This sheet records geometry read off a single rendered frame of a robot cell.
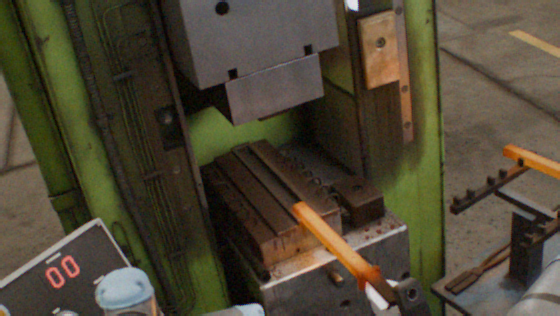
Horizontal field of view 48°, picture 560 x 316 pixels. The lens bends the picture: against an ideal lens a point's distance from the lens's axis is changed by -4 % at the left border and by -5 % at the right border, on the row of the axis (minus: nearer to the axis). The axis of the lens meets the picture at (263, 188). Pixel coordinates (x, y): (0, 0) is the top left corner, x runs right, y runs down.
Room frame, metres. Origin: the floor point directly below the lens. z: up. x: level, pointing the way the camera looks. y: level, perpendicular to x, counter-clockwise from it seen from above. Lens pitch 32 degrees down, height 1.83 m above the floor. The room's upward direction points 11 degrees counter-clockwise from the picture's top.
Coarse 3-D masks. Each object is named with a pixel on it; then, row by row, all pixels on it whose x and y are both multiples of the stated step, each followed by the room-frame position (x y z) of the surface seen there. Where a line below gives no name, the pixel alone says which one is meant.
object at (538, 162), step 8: (504, 152) 1.38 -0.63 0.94; (512, 152) 1.35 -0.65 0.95; (520, 152) 1.34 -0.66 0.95; (528, 152) 1.34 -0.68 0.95; (528, 160) 1.31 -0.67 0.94; (536, 160) 1.29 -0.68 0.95; (544, 160) 1.29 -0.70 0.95; (536, 168) 1.29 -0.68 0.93; (544, 168) 1.26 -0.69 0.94; (552, 168) 1.25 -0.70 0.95
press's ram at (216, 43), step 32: (160, 0) 1.27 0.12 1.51; (192, 0) 1.14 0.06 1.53; (224, 0) 1.15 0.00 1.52; (256, 0) 1.17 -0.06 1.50; (288, 0) 1.19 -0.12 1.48; (320, 0) 1.21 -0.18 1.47; (192, 32) 1.13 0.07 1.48; (224, 32) 1.15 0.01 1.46; (256, 32) 1.17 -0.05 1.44; (288, 32) 1.19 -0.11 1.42; (320, 32) 1.21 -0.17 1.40; (192, 64) 1.14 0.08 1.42; (224, 64) 1.15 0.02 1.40; (256, 64) 1.16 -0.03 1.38
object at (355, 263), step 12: (300, 204) 1.22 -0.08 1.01; (300, 216) 1.19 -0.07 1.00; (312, 216) 1.17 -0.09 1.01; (312, 228) 1.13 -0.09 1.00; (324, 228) 1.11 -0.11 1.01; (324, 240) 1.08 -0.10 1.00; (336, 240) 1.06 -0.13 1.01; (336, 252) 1.03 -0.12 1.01; (348, 252) 1.01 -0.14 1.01; (348, 264) 0.98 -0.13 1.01; (360, 264) 0.97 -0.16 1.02; (360, 276) 0.93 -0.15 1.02; (372, 276) 0.92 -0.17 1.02; (360, 288) 0.93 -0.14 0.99; (384, 288) 0.88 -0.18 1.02
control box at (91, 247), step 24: (72, 240) 0.98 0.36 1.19; (96, 240) 1.00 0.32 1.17; (48, 264) 0.93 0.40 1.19; (96, 264) 0.96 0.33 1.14; (120, 264) 0.98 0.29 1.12; (0, 288) 0.87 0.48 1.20; (24, 288) 0.89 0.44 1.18; (48, 288) 0.90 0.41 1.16; (72, 288) 0.92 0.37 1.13; (96, 288) 0.93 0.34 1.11; (24, 312) 0.86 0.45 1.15; (48, 312) 0.87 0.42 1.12; (72, 312) 0.89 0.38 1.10; (96, 312) 0.90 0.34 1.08
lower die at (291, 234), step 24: (264, 144) 1.57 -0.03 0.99; (216, 168) 1.51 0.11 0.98; (240, 168) 1.47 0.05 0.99; (288, 168) 1.42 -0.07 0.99; (240, 192) 1.37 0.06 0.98; (264, 192) 1.33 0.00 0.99; (312, 192) 1.29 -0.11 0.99; (240, 216) 1.27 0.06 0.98; (264, 216) 1.23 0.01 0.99; (288, 216) 1.21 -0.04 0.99; (336, 216) 1.20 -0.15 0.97; (264, 240) 1.16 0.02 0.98; (288, 240) 1.16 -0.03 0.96; (312, 240) 1.18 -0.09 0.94; (264, 264) 1.14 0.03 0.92
